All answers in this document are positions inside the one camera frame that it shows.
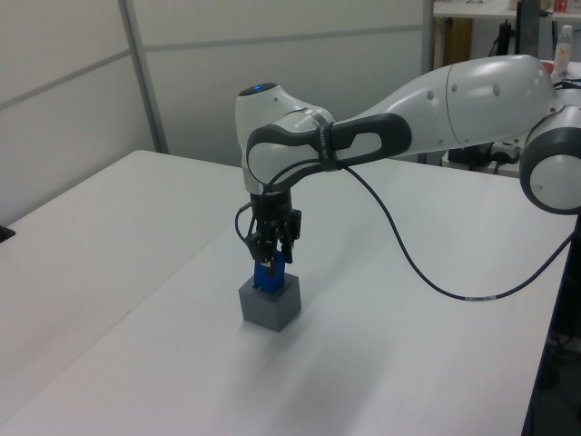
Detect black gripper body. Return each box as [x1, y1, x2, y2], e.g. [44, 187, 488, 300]
[250, 192, 294, 225]

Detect blue block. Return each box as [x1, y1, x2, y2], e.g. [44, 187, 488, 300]
[252, 259, 286, 294]

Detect grey hollow cuboid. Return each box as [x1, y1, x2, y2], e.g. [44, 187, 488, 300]
[238, 273, 303, 333]

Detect white power strip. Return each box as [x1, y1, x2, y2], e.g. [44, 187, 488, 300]
[491, 139, 524, 165]

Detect white background desk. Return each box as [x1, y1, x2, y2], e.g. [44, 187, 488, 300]
[433, 0, 518, 69]

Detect dark monitor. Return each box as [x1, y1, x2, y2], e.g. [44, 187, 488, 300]
[515, 0, 542, 58]

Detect clear bottle orange label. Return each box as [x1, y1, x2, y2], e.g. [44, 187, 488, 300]
[554, 25, 574, 79]

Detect black cable strap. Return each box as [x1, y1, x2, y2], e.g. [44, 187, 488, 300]
[315, 118, 344, 174]

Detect grey partition post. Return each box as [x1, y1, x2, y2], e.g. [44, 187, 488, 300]
[119, 0, 170, 155]
[421, 0, 438, 167]

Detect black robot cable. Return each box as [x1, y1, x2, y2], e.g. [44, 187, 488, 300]
[233, 154, 581, 302]

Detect black table side frame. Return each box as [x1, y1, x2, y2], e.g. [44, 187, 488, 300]
[520, 213, 581, 436]

